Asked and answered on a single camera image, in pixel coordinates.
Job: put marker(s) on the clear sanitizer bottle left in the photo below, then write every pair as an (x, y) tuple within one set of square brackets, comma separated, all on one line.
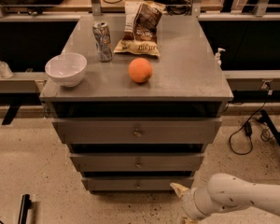
[(5, 71)]

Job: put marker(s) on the orange fruit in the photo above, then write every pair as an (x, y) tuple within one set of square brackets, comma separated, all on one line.
[(140, 70)]

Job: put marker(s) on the grey middle drawer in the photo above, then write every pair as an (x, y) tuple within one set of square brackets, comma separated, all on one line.
[(136, 162)]

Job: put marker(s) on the grey bottom drawer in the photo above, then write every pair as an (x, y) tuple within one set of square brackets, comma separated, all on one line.
[(134, 183)]

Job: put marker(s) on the black bar on floor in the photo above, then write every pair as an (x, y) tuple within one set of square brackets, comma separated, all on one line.
[(25, 206)]

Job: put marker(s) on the silver drink can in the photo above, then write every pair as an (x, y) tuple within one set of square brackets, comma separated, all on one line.
[(103, 40)]

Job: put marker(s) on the white pump bottle right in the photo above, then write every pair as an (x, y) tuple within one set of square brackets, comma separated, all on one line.
[(218, 56)]

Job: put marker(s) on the brown chip bag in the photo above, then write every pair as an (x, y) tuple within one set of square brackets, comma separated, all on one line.
[(140, 32)]

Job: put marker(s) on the grey top drawer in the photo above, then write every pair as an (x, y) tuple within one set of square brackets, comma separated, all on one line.
[(137, 131)]

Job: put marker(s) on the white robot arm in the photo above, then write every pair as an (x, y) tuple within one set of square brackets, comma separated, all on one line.
[(225, 193)]

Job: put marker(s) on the grey drawer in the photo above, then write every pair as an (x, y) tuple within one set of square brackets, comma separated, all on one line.
[(134, 183), (137, 131), (136, 162)]

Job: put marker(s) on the grey drawer cabinet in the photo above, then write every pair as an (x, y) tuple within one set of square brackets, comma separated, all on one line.
[(186, 84)]

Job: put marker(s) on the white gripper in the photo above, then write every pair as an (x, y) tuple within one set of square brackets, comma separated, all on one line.
[(188, 203)]

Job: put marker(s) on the white bowl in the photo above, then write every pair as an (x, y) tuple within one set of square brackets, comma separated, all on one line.
[(67, 69)]

